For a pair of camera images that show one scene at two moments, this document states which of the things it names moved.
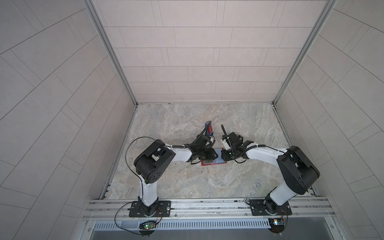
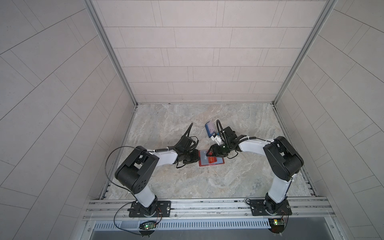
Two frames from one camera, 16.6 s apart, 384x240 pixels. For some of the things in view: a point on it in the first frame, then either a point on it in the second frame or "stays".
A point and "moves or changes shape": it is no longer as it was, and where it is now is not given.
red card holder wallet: [218, 160] stays
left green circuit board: [147, 225] stays
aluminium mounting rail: [208, 208] stays
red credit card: [210, 129] moves or changes shape
